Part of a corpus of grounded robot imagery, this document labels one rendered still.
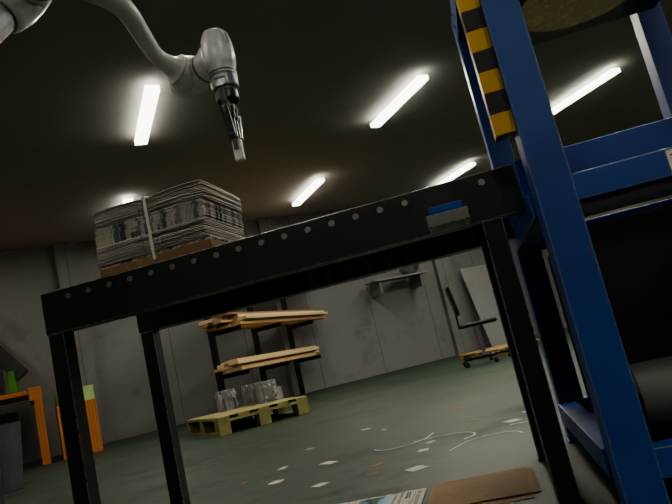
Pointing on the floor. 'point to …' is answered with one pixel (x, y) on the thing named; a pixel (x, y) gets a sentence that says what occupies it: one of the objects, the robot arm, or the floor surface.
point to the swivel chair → (476, 331)
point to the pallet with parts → (226, 417)
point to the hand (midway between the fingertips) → (238, 150)
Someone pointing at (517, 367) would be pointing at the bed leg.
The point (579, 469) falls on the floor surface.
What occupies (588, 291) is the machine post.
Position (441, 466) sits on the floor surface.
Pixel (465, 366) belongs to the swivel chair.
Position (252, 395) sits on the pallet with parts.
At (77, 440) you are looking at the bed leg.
